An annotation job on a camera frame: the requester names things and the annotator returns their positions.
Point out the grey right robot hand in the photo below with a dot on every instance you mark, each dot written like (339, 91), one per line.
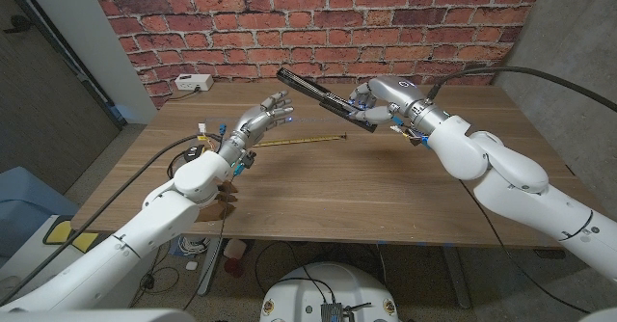
(400, 95)

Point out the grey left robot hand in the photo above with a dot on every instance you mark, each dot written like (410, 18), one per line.
(255, 122)

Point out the long black stapler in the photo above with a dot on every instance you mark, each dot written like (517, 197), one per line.
(308, 87)

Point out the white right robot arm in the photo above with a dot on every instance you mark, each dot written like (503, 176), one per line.
(520, 187)

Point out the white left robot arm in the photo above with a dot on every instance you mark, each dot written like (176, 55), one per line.
(144, 225)

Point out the yellow tape measure black case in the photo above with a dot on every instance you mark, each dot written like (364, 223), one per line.
(308, 140)

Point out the white power strip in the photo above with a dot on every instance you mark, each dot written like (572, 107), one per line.
(194, 82)

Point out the brown wooden object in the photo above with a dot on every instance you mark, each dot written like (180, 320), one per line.
(217, 212)

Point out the red and white bottle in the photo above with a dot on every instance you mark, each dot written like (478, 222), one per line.
(234, 257)

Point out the grey metal table leg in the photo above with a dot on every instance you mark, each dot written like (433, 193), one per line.
(209, 264)
(455, 274)

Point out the small white adapter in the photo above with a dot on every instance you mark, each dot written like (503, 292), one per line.
(191, 265)

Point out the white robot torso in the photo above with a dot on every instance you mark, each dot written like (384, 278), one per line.
(332, 288)

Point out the small black flat object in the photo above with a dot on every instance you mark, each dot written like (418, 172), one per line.
(549, 253)

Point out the yellow pad with black edge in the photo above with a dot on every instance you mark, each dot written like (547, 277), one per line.
(60, 233)

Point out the blue plastic bin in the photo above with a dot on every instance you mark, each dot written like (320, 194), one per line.
(29, 201)

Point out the white flat platform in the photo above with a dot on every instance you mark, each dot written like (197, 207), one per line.
(34, 259)

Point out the printed brick wall backdrop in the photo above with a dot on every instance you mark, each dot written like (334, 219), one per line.
(313, 33)

